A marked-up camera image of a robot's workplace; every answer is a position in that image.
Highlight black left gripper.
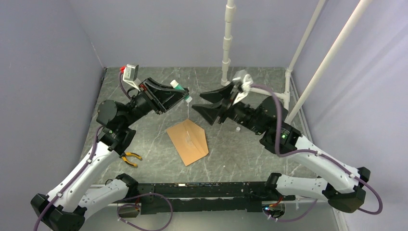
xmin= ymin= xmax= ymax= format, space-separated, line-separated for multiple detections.
xmin=121 ymin=77 xmax=189 ymax=127

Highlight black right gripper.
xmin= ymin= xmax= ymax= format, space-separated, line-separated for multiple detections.
xmin=192 ymin=82 xmax=267 ymax=135

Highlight green white glue stick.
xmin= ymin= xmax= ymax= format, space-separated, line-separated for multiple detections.
xmin=170 ymin=79 xmax=192 ymax=103

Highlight brown paper envelope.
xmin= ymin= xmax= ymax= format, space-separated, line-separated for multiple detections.
xmin=166 ymin=119 xmax=209 ymax=166

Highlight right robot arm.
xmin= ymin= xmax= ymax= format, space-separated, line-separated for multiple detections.
xmin=192 ymin=84 xmax=370 ymax=213

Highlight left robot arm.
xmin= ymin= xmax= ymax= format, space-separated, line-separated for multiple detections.
xmin=31 ymin=78 xmax=189 ymax=231

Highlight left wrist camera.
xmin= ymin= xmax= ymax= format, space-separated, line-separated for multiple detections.
xmin=121 ymin=64 xmax=141 ymax=90

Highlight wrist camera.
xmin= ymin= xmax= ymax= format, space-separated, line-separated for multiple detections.
xmin=121 ymin=64 xmax=141 ymax=90
xmin=232 ymin=70 xmax=254 ymax=105

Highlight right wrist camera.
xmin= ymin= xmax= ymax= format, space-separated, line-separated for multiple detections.
xmin=232 ymin=70 xmax=254 ymax=105

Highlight white pvc pipe frame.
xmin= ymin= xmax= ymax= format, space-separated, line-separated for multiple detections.
xmin=220 ymin=0 xmax=373 ymax=123

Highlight yellow handled pliers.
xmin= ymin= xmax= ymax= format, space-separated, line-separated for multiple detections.
xmin=121 ymin=152 xmax=143 ymax=168

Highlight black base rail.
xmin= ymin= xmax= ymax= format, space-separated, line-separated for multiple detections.
xmin=118 ymin=181 xmax=295 ymax=215

